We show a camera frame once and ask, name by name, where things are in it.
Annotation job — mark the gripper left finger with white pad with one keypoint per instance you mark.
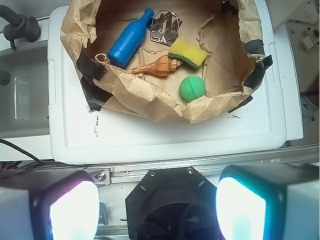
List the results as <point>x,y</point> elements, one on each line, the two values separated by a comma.
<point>48,205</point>

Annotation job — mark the yellow green sponge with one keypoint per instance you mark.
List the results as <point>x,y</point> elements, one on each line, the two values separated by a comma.
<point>188,53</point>

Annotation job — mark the blue plastic bottle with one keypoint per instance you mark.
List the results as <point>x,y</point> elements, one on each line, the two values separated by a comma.
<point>129,40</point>

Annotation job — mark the bunch of metal keys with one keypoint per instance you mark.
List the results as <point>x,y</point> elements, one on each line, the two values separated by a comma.
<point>164,27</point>

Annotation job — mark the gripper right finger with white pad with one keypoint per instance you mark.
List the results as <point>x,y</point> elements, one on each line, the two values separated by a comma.
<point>269,202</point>

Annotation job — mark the crumpled brown paper bag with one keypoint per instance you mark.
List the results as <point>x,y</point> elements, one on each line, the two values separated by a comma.
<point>229,31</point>

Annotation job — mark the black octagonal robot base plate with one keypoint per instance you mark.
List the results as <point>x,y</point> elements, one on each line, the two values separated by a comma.
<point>173,204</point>

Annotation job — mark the black sink faucet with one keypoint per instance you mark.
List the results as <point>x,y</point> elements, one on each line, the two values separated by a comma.
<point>19,26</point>

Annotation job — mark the green foam ball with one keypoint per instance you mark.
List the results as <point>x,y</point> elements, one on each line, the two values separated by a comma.
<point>192,88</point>

